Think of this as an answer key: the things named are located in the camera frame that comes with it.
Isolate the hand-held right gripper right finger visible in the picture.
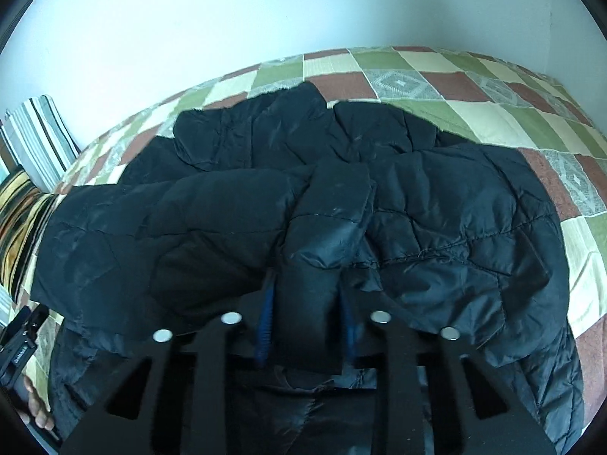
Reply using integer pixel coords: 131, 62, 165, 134
338, 284, 558, 455

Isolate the yellow black striped pillow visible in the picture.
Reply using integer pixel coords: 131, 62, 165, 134
0, 171, 66, 305

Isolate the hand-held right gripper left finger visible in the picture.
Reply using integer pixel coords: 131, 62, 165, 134
60, 272, 277, 455

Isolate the black puffer jacket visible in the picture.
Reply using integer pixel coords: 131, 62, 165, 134
31, 80, 585, 455

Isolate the checkered patchwork bedspread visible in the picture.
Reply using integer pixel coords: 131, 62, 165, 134
9, 46, 607, 442

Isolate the person's left hand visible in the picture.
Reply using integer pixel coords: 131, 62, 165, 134
20, 375, 56, 431

